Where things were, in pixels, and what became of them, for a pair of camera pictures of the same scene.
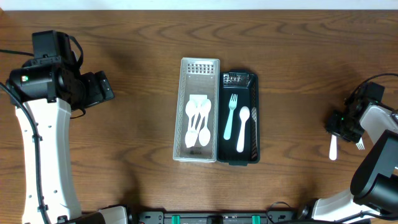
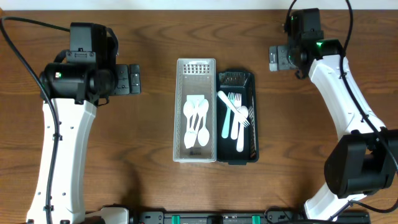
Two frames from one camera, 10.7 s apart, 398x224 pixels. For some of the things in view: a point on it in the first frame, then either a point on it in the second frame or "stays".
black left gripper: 104,88 to 128,79
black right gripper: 333,126 to 277,58
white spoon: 244,114 stays
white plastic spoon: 205,107 stays
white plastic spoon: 204,134 stays
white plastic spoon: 190,107 stays
